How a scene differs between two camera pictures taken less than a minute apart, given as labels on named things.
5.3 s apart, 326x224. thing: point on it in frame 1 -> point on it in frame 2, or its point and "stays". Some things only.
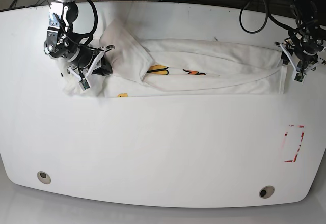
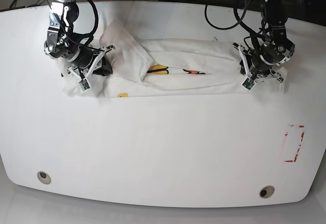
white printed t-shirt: x=141 y=66 stays
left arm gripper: x=300 y=64 -> x=253 y=70
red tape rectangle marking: x=300 y=142 stays
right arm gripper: x=105 y=69 stays
